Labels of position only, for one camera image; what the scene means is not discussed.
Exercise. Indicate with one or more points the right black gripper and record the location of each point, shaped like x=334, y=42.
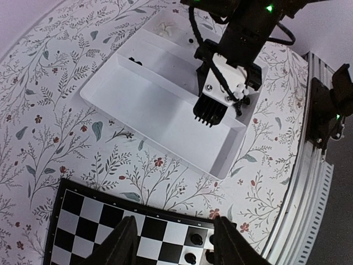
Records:
x=253, y=76

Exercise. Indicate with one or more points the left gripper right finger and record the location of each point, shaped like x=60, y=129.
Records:
x=230, y=247

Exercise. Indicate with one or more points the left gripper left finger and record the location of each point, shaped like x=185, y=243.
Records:
x=120, y=247

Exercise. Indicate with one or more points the black chess piece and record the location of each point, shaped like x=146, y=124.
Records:
x=196, y=239
x=190, y=258
x=212, y=240

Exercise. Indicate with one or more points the black and white chessboard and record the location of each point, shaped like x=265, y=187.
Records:
x=92, y=227

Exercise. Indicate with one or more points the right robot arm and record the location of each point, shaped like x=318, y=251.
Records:
x=250, y=24

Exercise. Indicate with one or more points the black chess rook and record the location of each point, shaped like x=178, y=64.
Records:
x=137, y=62

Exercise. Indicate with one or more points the white plastic compartment tray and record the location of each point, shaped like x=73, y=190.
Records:
x=156, y=100

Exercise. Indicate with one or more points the floral patterned table mat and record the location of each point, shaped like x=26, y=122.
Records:
x=49, y=133

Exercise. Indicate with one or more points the aluminium front rail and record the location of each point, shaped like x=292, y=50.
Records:
x=296, y=228

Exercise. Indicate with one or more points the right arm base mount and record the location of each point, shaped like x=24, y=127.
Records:
x=328, y=107

